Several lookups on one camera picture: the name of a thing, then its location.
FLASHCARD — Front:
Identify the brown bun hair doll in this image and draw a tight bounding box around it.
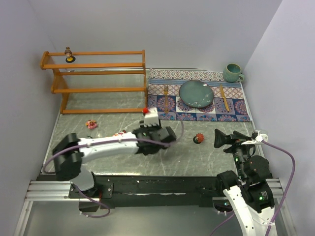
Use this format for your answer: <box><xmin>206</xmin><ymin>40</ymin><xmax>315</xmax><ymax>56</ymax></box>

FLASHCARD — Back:
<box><xmin>64</xmin><ymin>47</ymin><xmax>76</xmax><ymax>63</ymax></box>

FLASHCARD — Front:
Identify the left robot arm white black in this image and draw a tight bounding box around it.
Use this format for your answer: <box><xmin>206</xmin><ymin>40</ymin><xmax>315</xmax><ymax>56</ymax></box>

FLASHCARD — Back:
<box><xmin>53</xmin><ymin>125</ymin><xmax>177</xmax><ymax>192</ymax></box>

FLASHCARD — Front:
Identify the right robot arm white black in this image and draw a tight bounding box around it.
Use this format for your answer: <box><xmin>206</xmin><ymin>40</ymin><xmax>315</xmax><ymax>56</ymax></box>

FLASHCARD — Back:
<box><xmin>214</xmin><ymin>129</ymin><xmax>277</xmax><ymax>236</ymax></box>

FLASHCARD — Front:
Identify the orange wooden two-tier shelf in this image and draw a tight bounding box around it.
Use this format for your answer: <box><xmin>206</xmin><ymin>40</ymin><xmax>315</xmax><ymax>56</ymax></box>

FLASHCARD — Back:
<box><xmin>40</xmin><ymin>50</ymin><xmax>148</xmax><ymax>115</ymax></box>

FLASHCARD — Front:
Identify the red hair doll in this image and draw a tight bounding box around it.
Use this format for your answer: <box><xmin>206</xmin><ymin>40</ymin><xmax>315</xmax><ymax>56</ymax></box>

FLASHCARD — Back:
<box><xmin>193</xmin><ymin>133</ymin><xmax>204</xmax><ymax>144</ymax></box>

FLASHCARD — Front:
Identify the golden knife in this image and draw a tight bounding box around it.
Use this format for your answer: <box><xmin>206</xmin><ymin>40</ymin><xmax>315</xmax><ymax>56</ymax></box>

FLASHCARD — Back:
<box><xmin>220</xmin><ymin>84</ymin><xmax>230</xmax><ymax>112</ymax></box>

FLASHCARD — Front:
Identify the patterned blue pink placemat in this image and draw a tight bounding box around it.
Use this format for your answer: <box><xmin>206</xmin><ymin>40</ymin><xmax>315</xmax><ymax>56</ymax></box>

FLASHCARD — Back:
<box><xmin>147</xmin><ymin>68</ymin><xmax>252</xmax><ymax>122</ymax></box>

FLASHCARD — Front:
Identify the strawberry cake slice toy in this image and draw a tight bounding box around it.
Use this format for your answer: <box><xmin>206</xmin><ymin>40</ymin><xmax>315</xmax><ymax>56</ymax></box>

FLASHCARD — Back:
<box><xmin>113</xmin><ymin>130</ymin><xmax>126</xmax><ymax>136</ymax></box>

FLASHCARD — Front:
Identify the golden fork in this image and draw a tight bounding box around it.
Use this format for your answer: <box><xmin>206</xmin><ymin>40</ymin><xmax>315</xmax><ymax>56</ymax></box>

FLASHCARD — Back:
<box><xmin>163</xmin><ymin>85</ymin><xmax>169</xmax><ymax>114</ymax></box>

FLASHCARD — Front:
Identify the teal ceramic plate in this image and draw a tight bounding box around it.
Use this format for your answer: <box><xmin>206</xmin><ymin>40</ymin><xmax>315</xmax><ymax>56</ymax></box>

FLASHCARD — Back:
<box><xmin>179</xmin><ymin>81</ymin><xmax>214</xmax><ymax>108</ymax></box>

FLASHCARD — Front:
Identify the teal ceramic mug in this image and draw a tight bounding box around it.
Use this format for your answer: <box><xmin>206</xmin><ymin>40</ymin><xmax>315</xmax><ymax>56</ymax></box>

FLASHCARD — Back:
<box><xmin>222</xmin><ymin>63</ymin><xmax>245</xmax><ymax>83</ymax></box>

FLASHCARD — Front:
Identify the pink bear flower toy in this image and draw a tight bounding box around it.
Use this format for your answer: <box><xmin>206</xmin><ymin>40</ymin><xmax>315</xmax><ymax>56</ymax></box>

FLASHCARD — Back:
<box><xmin>86</xmin><ymin>119</ymin><xmax>98</xmax><ymax>129</ymax></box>

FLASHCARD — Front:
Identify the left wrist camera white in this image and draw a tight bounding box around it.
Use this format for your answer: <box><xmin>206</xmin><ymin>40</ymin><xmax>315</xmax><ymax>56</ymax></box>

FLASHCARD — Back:
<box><xmin>142</xmin><ymin>107</ymin><xmax>160</xmax><ymax>127</ymax></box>

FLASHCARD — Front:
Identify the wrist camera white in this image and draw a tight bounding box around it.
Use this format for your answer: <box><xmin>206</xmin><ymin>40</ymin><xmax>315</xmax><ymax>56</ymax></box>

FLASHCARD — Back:
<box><xmin>242</xmin><ymin>130</ymin><xmax>268</xmax><ymax>145</ymax></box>
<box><xmin>142</xmin><ymin>107</ymin><xmax>160</xmax><ymax>127</ymax></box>

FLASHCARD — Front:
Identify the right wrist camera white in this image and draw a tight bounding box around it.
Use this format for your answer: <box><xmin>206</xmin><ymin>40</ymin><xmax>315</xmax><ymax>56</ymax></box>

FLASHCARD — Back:
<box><xmin>242</xmin><ymin>130</ymin><xmax>268</xmax><ymax>145</ymax></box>

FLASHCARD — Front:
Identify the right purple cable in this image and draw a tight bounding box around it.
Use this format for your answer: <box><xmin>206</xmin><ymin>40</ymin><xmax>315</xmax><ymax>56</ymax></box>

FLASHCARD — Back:
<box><xmin>209</xmin><ymin>140</ymin><xmax>296</xmax><ymax>236</ymax></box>

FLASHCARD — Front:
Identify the purple cable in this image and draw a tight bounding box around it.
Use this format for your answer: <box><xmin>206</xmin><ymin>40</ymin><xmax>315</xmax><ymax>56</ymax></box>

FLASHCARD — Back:
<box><xmin>209</xmin><ymin>140</ymin><xmax>296</xmax><ymax>236</ymax></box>
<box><xmin>43</xmin><ymin>109</ymin><xmax>185</xmax><ymax>175</ymax></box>

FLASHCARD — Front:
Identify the black mounting base rail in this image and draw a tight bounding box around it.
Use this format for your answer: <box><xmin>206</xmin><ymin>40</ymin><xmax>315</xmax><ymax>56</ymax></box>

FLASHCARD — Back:
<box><xmin>36</xmin><ymin>174</ymin><xmax>222</xmax><ymax>212</ymax></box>

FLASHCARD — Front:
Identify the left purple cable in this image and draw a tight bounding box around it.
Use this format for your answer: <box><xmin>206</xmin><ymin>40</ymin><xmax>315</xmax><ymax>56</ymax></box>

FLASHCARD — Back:
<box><xmin>43</xmin><ymin>109</ymin><xmax>185</xmax><ymax>175</ymax></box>

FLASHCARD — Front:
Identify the aluminium frame rail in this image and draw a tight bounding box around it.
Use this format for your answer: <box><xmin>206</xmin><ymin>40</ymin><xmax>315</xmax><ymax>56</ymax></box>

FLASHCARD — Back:
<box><xmin>13</xmin><ymin>181</ymin><xmax>71</xmax><ymax>236</ymax></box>

